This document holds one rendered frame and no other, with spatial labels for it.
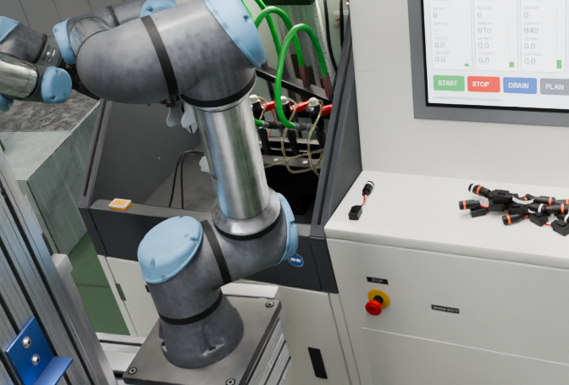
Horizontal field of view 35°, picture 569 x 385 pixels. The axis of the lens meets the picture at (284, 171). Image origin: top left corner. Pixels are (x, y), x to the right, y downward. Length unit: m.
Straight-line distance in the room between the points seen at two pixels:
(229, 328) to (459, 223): 0.54
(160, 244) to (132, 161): 0.93
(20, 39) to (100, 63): 0.82
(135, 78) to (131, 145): 1.21
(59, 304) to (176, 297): 0.19
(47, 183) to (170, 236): 2.32
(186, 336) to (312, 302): 0.58
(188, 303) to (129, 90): 0.44
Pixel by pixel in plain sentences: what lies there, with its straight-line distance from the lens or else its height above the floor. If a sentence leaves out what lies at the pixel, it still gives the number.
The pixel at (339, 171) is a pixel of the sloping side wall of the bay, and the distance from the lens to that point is 1.95.
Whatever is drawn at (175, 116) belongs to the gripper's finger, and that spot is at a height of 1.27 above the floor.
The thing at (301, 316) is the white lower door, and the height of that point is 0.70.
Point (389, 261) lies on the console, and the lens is 1.88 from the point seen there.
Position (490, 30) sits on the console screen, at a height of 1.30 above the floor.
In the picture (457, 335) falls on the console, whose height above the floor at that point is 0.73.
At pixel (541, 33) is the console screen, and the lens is 1.82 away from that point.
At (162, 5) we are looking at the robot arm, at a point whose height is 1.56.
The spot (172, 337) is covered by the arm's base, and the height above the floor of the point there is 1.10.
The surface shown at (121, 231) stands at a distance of 2.26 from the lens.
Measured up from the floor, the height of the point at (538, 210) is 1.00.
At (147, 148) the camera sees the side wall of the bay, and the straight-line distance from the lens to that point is 2.44.
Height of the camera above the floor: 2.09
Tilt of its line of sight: 32 degrees down
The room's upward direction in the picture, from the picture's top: 15 degrees counter-clockwise
